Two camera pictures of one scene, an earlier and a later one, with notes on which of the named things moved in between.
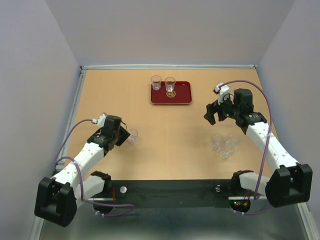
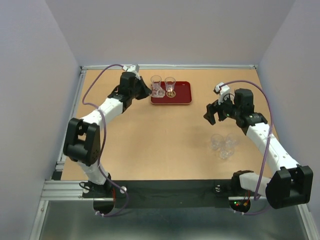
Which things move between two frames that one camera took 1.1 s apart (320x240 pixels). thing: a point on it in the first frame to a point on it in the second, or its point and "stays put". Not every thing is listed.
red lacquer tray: x=181 y=95 stays put
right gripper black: x=211 y=109 stays put
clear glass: x=156 y=80 stays put
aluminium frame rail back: x=236 y=67 stays put
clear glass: x=132 y=138 to x=157 y=90
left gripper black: x=124 y=135 to x=146 y=91
